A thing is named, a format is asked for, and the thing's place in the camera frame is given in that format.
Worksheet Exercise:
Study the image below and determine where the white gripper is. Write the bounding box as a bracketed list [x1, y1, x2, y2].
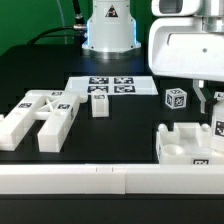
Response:
[148, 17, 224, 114]

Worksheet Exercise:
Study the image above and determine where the white marker base plate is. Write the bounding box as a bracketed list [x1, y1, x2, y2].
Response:
[65, 76, 158, 95]

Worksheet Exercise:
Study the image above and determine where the white chair seat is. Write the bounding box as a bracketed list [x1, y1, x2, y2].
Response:
[156, 123, 224, 165]

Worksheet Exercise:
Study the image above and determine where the black cable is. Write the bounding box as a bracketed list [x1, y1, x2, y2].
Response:
[27, 0, 88, 46]

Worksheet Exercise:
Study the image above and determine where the white tagged block right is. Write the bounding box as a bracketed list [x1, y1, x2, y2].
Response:
[214, 92, 224, 100]

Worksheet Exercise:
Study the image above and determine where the white chair back frame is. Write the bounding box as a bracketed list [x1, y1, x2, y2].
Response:
[0, 90, 88, 152]

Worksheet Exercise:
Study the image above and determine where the white tagged cube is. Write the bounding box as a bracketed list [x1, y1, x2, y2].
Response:
[165, 88, 187, 109]

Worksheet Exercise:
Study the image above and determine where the white front rail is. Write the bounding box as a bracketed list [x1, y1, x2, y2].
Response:
[0, 164, 224, 194]

